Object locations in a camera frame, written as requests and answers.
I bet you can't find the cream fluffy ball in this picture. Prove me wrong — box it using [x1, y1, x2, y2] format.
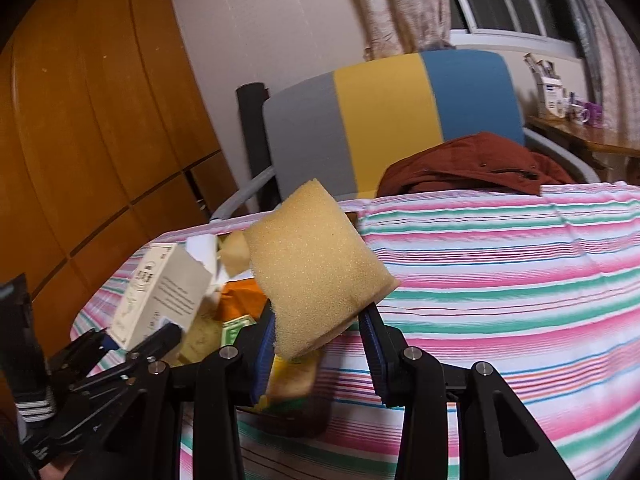
[220, 232, 251, 278]

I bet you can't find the floral pink curtain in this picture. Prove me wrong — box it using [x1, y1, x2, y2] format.
[565, 0, 640, 126]
[342, 0, 453, 61]

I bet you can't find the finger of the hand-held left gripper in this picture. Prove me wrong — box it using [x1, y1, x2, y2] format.
[70, 323, 182, 401]
[47, 328, 121, 386]

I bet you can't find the cream printed box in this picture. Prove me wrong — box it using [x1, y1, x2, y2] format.
[109, 243, 213, 351]

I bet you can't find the cream box green label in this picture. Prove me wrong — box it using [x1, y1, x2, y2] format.
[222, 315, 258, 348]

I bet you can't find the orange foil packet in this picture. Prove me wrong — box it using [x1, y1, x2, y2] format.
[215, 280, 271, 331]

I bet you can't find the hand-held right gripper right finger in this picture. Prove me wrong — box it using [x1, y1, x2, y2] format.
[359, 305, 576, 480]

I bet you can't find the yellow packet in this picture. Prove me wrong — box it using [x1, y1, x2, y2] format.
[260, 347, 321, 413]

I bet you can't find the pink green striped blanket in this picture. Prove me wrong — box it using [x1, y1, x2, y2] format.
[70, 180, 640, 480]

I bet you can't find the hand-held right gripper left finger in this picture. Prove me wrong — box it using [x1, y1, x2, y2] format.
[95, 310, 277, 480]

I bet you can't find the black post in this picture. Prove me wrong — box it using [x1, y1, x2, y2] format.
[236, 82, 273, 211]

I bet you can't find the grey yellow blue chair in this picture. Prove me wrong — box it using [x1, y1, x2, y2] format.
[210, 50, 601, 221]

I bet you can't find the wooden desk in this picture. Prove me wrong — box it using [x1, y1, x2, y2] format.
[525, 115, 640, 171]

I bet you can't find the yellow foam sponge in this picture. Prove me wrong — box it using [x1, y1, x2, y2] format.
[246, 182, 401, 361]

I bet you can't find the red-brown jacket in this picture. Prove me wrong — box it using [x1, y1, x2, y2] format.
[376, 132, 576, 197]

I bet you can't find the wooden wardrobe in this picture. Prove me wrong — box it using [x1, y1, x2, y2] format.
[0, 0, 241, 361]

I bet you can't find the white carton on desk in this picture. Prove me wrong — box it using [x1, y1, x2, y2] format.
[524, 52, 566, 120]

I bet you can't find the white melamine sponge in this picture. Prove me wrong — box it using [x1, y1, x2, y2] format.
[187, 237, 236, 291]

